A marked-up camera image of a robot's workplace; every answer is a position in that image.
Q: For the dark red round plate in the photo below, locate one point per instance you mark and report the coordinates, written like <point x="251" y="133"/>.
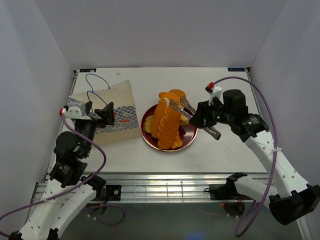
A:
<point x="188" y="133"/>

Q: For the green speckled bread slice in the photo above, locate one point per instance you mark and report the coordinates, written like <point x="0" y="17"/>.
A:
<point x="148" y="123"/>

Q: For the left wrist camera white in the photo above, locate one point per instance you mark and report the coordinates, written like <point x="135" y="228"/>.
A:
<point x="74" y="110"/>

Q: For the tan croissant bread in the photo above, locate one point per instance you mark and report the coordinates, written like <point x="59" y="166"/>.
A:
<point x="183" y="120"/>

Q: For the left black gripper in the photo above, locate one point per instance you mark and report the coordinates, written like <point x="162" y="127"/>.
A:
<point x="107" y="112"/>

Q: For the orange round bun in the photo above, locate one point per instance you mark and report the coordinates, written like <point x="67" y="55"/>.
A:
<point x="178" y="93"/>
<point x="165" y="97"/>

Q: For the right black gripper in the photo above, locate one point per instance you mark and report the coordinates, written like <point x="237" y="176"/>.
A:
<point x="202" y="114"/>

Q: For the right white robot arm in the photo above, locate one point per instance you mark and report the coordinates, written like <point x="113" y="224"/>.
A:
<point x="292" y="197"/>

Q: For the paper bag with blue checks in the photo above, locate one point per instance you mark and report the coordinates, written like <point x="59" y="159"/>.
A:
<point x="126" y="126"/>

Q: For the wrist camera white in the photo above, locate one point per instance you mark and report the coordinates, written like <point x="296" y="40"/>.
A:
<point x="74" y="110"/>
<point x="214" y="91"/>

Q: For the long orange bread loaf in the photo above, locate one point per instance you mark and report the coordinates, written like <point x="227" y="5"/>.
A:
<point x="165" y="125"/>

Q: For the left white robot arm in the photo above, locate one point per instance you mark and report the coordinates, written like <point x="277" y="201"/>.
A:
<point x="68" y="191"/>

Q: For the metal serving tongs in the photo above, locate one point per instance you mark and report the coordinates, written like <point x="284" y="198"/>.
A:
<point x="188" y="111"/>

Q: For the orange twisted bread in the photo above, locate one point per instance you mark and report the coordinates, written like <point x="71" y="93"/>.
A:
<point x="177" y="142"/>

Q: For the aluminium frame rail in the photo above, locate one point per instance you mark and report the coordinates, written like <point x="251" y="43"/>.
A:
<point x="166" y="188"/>

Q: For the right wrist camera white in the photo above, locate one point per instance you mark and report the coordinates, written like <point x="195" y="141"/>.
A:
<point x="214" y="91"/>

